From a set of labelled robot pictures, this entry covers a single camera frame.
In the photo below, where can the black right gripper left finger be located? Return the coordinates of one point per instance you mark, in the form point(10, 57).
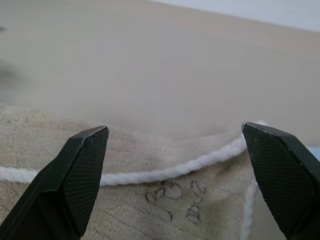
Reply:
point(75, 175)

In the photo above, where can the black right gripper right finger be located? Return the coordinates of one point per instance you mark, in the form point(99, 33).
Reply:
point(282, 180)

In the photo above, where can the beige fleece towel white trim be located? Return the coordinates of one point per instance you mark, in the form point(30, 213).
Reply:
point(140, 217)

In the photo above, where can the light blue cloth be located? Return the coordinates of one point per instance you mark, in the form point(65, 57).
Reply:
point(315, 153)

